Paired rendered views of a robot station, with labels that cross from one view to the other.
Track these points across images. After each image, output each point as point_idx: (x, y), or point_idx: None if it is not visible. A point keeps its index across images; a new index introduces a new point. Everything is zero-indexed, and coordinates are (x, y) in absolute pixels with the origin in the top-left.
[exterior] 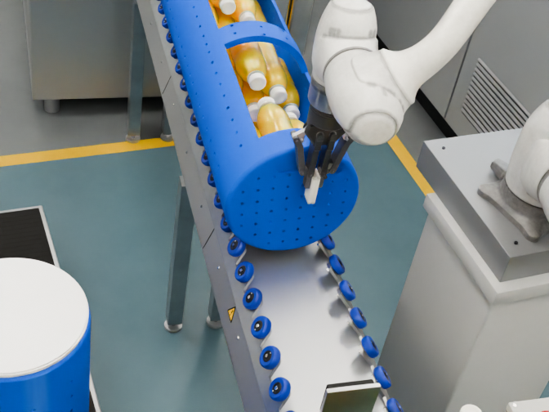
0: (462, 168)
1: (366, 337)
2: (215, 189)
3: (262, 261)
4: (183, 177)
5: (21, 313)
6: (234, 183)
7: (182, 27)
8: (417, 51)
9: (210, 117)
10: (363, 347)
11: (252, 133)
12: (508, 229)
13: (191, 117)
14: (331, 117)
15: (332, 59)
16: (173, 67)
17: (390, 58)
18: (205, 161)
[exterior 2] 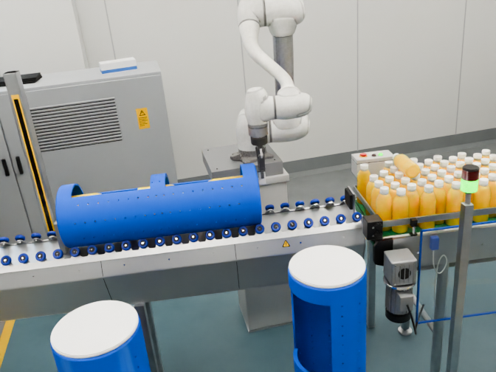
0: (230, 166)
1: (313, 199)
2: (213, 239)
3: None
4: (179, 268)
5: (326, 260)
6: (259, 193)
7: (123, 211)
8: (288, 80)
9: (207, 201)
10: (317, 201)
11: (238, 179)
12: (266, 160)
13: (157, 243)
14: (266, 136)
15: (274, 103)
16: (99, 257)
17: (290, 85)
18: (196, 238)
